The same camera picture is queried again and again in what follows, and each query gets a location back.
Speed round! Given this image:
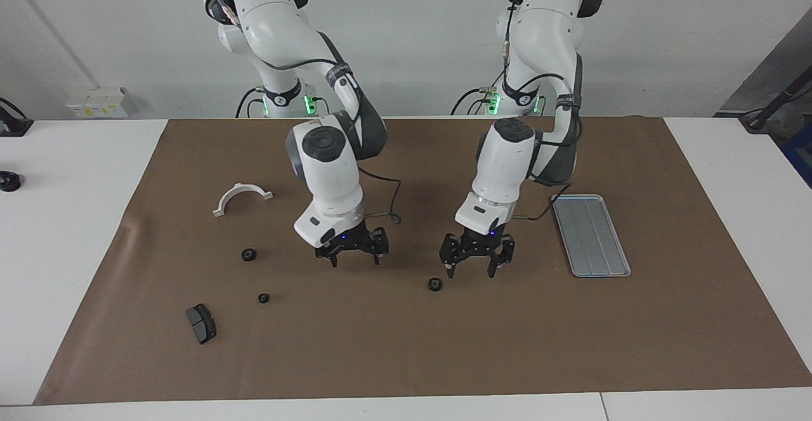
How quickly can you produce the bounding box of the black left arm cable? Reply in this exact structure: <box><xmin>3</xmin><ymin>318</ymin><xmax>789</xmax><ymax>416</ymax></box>
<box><xmin>501</xmin><ymin>0</ymin><xmax>575</xmax><ymax>222</ymax></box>

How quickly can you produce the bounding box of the blue box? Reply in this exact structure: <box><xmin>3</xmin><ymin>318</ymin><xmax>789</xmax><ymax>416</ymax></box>
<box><xmin>780</xmin><ymin>123</ymin><xmax>812</xmax><ymax>188</ymax></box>

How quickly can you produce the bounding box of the silver metal tray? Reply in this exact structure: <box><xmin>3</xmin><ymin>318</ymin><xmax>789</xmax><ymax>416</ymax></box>
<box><xmin>551</xmin><ymin>194</ymin><xmax>632</xmax><ymax>278</ymax></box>

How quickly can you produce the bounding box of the short grey brake pad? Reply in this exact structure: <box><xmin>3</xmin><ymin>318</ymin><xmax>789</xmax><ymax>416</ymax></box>
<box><xmin>185</xmin><ymin>303</ymin><xmax>218</xmax><ymax>346</ymax></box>

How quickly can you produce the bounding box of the brown paper table mat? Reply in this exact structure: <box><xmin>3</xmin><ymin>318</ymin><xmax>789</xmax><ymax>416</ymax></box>
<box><xmin>33</xmin><ymin>115</ymin><xmax>812</xmax><ymax>406</ymax></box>

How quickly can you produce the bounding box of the black clamp mount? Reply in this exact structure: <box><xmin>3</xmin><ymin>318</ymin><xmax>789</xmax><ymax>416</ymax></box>
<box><xmin>0</xmin><ymin>96</ymin><xmax>34</xmax><ymax>138</ymax></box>

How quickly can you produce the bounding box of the white plastic half-ring clamp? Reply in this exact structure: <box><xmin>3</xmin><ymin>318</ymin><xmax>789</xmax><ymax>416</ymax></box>
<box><xmin>213</xmin><ymin>182</ymin><xmax>274</xmax><ymax>218</ymax></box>

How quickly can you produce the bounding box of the black stand pole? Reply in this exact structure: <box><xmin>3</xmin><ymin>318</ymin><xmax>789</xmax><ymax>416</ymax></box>
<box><xmin>739</xmin><ymin>63</ymin><xmax>812</xmax><ymax>133</ymax></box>

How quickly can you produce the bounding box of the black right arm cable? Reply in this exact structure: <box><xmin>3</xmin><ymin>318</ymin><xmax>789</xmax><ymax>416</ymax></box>
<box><xmin>209</xmin><ymin>0</ymin><xmax>403</xmax><ymax>226</ymax></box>

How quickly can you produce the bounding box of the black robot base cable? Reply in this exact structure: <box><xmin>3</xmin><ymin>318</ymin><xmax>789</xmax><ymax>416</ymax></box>
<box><xmin>236</xmin><ymin>87</ymin><xmax>266</xmax><ymax>119</ymax></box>
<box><xmin>450</xmin><ymin>85</ymin><xmax>499</xmax><ymax>116</ymax></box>

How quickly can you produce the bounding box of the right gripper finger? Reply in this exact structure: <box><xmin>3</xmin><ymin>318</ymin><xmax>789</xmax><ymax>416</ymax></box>
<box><xmin>315</xmin><ymin>245</ymin><xmax>344</xmax><ymax>269</ymax></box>
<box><xmin>369</xmin><ymin>226</ymin><xmax>390</xmax><ymax>266</ymax></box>

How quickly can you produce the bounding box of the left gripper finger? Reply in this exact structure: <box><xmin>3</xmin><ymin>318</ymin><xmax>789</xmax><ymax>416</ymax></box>
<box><xmin>486</xmin><ymin>233</ymin><xmax>516</xmax><ymax>280</ymax></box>
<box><xmin>439</xmin><ymin>233</ymin><xmax>468</xmax><ymax>280</ymax></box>

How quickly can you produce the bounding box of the white wall socket box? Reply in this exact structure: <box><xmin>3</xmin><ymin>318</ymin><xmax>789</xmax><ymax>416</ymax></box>
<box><xmin>65</xmin><ymin>86</ymin><xmax>131</xmax><ymax>120</ymax></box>

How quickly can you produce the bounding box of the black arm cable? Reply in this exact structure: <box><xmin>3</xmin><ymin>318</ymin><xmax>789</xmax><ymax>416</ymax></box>
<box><xmin>501</xmin><ymin>0</ymin><xmax>575</xmax><ymax>222</ymax></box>
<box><xmin>209</xmin><ymin>0</ymin><xmax>403</xmax><ymax>226</ymax></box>

